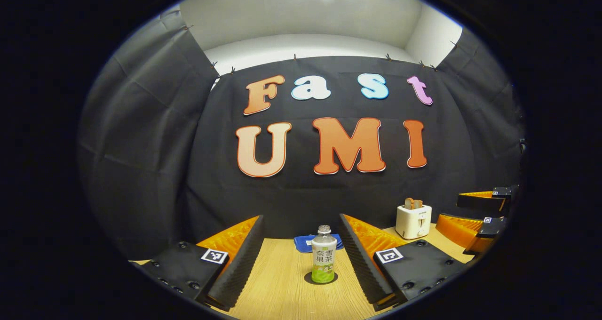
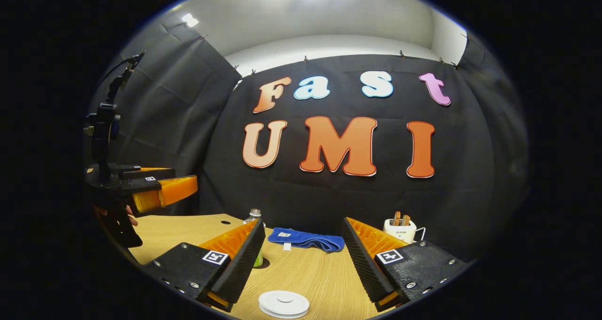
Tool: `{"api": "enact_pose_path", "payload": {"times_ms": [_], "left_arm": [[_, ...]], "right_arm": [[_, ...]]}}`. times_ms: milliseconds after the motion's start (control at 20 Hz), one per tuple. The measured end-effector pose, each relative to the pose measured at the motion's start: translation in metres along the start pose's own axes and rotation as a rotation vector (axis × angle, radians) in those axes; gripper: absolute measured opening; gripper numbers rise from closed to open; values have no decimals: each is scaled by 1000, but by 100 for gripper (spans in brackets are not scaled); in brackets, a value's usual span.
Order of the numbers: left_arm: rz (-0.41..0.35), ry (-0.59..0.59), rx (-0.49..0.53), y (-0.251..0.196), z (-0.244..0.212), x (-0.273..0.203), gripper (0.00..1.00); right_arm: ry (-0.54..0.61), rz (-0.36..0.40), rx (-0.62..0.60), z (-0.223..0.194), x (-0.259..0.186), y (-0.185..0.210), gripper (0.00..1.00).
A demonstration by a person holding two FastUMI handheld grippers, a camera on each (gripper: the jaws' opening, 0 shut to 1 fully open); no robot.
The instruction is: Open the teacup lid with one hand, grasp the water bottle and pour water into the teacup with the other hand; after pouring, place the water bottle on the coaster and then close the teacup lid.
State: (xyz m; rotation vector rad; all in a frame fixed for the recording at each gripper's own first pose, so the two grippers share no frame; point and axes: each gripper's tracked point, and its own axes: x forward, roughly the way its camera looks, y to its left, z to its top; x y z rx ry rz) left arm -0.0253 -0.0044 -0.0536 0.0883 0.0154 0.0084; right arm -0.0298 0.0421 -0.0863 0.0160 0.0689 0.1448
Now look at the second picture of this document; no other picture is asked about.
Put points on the small bright ceiling light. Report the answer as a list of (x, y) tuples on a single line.
[(190, 20)]

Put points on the dark brown round coaster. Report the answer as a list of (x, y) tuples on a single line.
[(266, 263)]

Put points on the white toaster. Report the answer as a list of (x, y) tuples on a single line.
[(400, 233)]

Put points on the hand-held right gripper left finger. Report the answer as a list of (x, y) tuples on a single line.
[(242, 266)]

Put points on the blue folded towel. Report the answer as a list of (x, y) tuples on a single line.
[(305, 240)]

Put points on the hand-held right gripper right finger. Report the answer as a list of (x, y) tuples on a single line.
[(364, 268)]

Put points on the brown toast slice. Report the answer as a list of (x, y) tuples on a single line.
[(406, 220), (397, 218)]

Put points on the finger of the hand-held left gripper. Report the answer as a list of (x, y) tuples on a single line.
[(131, 172), (140, 185)]

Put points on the clear water bottle white label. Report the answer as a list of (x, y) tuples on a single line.
[(255, 215)]

